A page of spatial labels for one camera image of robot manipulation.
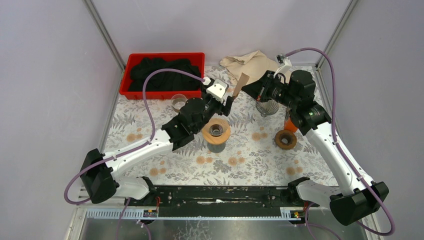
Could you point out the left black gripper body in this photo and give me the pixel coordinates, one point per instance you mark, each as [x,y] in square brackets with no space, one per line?
[226,105]

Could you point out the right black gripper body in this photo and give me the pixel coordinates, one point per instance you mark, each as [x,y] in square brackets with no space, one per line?
[271,89]

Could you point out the clear glass dripper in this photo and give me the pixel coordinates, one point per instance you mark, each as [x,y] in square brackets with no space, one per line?
[217,127]

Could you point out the light wooden ring holder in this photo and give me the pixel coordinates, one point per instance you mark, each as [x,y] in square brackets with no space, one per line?
[215,140]

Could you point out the brown paper coffee filter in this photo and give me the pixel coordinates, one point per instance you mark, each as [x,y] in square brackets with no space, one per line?
[243,80]

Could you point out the orange coffee filter box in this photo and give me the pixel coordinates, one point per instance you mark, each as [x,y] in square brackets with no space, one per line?
[288,124]

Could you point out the glass coffee carafe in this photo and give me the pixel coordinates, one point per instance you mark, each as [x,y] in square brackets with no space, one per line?
[215,147]

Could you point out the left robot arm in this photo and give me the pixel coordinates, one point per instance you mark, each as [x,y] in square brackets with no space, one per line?
[103,173]

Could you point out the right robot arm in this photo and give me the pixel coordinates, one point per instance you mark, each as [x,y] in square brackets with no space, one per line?
[355,197]

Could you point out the grey ribbed glass dripper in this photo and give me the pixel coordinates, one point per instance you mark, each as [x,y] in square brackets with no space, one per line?
[267,108]

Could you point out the beige cloth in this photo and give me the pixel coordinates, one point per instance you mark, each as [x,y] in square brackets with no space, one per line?
[253,64]

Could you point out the small glass beaker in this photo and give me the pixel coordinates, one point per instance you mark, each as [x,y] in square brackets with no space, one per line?
[177,102]

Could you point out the black cloth in bin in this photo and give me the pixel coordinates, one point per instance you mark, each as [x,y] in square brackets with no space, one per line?
[164,81]

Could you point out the red plastic bin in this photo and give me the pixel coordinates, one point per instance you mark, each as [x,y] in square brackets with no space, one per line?
[196,58]

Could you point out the floral patterned table mat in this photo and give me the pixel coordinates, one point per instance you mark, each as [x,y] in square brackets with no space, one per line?
[250,157]

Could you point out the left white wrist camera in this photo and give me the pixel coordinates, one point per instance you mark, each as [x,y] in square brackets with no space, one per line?
[216,88]

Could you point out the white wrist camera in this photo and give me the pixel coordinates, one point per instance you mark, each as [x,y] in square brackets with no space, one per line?
[216,88]
[284,64]

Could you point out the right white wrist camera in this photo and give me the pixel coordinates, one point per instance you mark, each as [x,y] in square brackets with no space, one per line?
[284,64]

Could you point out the dark wooden ring holder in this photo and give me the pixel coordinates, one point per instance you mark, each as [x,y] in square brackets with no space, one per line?
[285,139]

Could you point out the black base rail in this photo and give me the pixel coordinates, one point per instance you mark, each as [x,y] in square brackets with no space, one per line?
[223,202]

